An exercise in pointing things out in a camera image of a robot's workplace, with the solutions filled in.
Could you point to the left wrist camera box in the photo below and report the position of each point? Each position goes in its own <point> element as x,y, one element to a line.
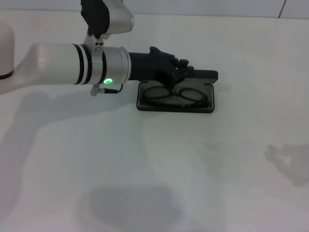
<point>116,19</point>

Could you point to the black glasses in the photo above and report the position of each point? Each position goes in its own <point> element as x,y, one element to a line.
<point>205,101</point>

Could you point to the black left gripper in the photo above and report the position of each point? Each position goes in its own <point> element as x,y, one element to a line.
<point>149,66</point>

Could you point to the black glasses case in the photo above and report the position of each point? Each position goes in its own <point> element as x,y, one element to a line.
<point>207,73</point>

